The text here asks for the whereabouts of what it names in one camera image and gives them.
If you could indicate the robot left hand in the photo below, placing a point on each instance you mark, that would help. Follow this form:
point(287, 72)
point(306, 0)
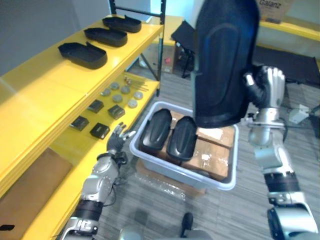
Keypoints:
point(117, 142)

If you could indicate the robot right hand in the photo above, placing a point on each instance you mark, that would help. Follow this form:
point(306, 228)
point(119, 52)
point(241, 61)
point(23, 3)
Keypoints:
point(271, 86)

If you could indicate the black plastic housing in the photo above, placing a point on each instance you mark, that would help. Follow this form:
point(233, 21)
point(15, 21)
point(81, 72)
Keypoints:
point(83, 56)
point(106, 36)
point(122, 23)
point(182, 138)
point(156, 130)
point(220, 62)

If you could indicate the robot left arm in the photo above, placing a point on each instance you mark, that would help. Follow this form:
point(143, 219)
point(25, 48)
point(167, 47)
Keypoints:
point(100, 180)

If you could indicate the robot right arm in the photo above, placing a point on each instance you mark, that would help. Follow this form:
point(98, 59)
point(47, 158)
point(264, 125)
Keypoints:
point(277, 160)

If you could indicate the yellow shelf board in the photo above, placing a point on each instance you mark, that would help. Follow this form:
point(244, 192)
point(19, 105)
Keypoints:
point(292, 30)

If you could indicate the yellow metal shelf unit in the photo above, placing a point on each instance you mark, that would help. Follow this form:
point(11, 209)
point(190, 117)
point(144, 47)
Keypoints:
point(50, 87)

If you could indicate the small black box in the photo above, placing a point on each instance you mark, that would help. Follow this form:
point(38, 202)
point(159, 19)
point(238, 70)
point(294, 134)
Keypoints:
point(116, 111)
point(99, 130)
point(95, 106)
point(79, 123)

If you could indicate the black floor mat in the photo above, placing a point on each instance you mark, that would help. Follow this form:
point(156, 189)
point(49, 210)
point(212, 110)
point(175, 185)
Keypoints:
point(287, 65)

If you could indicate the white adapter box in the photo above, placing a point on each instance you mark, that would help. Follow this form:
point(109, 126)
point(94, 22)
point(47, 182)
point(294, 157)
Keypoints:
point(299, 113)

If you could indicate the round grey disc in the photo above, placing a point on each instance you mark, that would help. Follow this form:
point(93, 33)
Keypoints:
point(117, 98)
point(132, 103)
point(125, 89)
point(115, 85)
point(105, 92)
point(138, 95)

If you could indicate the thin metal rods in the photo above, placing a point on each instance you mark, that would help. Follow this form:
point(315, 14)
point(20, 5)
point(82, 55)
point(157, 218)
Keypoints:
point(140, 86)

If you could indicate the grey plastic bin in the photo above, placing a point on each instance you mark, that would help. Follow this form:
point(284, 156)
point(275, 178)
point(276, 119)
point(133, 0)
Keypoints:
point(175, 172)

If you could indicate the taped cardboard box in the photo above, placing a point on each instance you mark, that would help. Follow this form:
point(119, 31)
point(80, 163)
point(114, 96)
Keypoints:
point(217, 136)
point(210, 160)

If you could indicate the Galanz cardboard box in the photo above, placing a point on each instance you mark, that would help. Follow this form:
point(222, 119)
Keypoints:
point(273, 8)

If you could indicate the brown cardboard panel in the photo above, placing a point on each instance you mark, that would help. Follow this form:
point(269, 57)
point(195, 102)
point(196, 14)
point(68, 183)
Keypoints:
point(32, 185)

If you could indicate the brown cardboard box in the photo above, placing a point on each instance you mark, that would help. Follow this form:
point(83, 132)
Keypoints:
point(169, 58)

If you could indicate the black folding stand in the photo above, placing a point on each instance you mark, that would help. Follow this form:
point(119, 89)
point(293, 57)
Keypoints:
point(183, 35)

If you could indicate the robot dark foot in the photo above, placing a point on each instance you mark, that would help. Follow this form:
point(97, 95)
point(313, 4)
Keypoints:
point(187, 223)

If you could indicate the small black flat part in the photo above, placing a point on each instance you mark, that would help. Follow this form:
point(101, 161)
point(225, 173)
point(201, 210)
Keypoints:
point(6, 227)

